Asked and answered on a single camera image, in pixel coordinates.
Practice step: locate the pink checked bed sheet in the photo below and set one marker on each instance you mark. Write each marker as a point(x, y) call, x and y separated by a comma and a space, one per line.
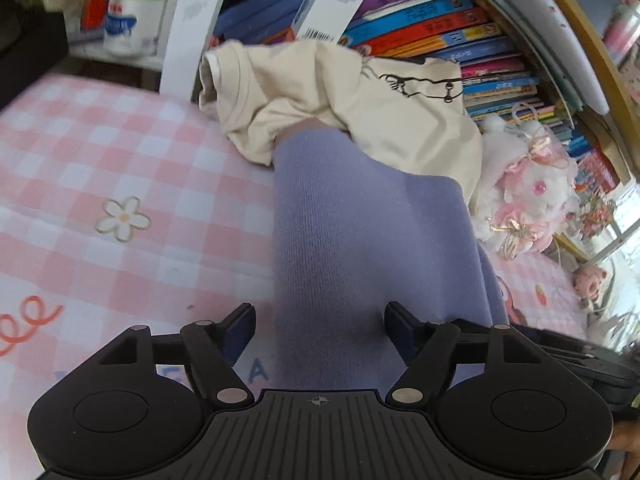
point(125, 220)

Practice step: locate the cream printed shirt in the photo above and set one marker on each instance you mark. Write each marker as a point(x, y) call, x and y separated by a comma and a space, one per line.
point(345, 105)

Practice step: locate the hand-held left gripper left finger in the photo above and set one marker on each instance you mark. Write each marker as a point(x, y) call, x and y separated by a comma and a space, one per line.
point(240, 331)

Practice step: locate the white plastic tub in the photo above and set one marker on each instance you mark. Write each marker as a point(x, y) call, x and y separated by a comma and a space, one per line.
point(135, 15)

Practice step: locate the person's right hand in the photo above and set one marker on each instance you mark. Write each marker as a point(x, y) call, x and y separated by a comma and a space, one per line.
point(626, 441)

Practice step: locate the small pink plush toy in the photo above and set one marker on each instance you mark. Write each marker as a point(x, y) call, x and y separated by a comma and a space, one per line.
point(589, 282)

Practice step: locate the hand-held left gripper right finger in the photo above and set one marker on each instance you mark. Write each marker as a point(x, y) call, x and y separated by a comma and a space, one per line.
point(400, 331)

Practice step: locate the white barcode box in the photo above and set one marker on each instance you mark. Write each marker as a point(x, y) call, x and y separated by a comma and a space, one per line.
point(336, 0)

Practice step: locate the white and pink plush toy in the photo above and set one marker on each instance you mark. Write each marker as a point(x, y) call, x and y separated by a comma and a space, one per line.
point(520, 195)

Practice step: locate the purple and brown star sweater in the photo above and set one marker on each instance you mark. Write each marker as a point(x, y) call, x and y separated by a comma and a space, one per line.
point(365, 260)

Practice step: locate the black desk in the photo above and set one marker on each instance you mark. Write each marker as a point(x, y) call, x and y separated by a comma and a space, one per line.
point(27, 55)

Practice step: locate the wooden bookshelf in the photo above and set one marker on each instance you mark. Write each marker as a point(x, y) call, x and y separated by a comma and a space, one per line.
point(575, 60)

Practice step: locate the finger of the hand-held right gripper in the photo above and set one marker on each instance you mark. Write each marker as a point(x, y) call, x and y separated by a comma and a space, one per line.
point(585, 360)

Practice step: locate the white curved board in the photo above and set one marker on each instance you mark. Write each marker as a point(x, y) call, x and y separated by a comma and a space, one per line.
point(192, 25)

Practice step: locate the row of colourful books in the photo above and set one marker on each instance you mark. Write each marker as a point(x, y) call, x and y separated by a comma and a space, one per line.
point(450, 40)

